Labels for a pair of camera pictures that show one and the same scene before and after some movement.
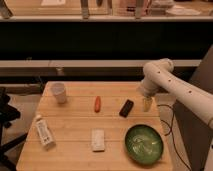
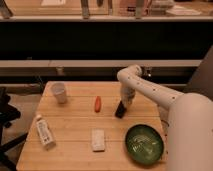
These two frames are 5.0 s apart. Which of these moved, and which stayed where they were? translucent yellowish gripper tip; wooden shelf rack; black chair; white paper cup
Moved: translucent yellowish gripper tip
Stayed: black chair; wooden shelf rack; white paper cup
